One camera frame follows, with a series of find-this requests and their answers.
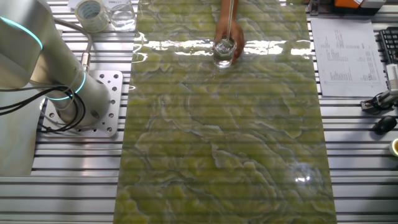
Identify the orange box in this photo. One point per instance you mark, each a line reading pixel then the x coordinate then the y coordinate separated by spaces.
pixel 346 3

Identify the silver metal bracket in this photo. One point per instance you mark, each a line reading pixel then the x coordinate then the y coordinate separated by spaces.
pixel 313 7

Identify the person hand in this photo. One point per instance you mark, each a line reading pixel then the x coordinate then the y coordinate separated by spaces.
pixel 237 34

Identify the printed table paper sheet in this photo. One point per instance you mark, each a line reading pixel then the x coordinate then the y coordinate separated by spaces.
pixel 348 62

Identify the white box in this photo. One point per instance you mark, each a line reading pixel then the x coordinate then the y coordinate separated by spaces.
pixel 373 3

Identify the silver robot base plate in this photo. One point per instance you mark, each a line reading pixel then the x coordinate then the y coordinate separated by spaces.
pixel 112 102

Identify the small water-filled glass beaker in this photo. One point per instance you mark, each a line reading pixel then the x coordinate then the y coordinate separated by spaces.
pixel 224 57

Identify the black computer mouse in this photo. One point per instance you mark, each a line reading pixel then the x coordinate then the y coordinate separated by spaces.
pixel 385 124

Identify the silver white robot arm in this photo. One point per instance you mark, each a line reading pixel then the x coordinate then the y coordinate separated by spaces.
pixel 46 62

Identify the clear glass stirring rod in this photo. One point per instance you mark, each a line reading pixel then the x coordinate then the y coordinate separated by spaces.
pixel 229 18

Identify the large clear glass beaker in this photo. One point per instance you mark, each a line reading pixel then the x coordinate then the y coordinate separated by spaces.
pixel 122 21

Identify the clear packing tape roll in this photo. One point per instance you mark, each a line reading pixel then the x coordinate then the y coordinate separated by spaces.
pixel 99 23

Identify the person bare forearm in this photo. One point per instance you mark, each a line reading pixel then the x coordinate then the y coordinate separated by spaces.
pixel 224 9

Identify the thin aluminium pole with clamp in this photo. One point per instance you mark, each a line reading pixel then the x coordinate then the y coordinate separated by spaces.
pixel 385 98

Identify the black computer keyboard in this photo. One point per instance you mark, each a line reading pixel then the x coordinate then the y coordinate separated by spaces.
pixel 390 43

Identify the green marble pattern mat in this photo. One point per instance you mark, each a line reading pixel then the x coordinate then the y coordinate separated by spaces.
pixel 217 155

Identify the silver ribbed camera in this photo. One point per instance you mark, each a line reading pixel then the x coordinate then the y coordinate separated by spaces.
pixel 392 77

